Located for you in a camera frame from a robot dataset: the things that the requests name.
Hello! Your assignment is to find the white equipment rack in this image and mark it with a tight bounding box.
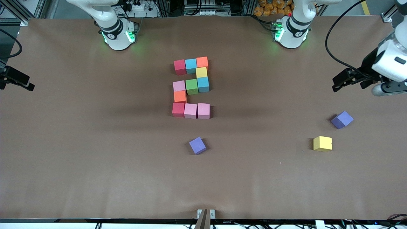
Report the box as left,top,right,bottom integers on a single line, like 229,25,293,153
184,0,223,16

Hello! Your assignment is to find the purple foam cube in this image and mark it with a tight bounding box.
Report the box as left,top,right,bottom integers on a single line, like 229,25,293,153
189,137,207,155
331,111,354,129

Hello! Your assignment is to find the green foam cube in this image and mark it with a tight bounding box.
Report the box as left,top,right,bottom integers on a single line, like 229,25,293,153
185,79,199,96

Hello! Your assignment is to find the orange fruit net bag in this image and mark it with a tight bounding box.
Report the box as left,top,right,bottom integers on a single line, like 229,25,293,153
254,0,294,17

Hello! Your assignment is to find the metal table edge bracket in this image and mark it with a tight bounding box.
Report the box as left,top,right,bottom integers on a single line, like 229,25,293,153
197,209,215,220

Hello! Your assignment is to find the white power strip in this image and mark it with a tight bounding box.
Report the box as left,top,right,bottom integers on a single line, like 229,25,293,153
122,0,159,18

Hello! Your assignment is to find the red foam cube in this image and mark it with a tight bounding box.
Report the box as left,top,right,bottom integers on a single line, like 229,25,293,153
174,59,187,76
172,102,185,118

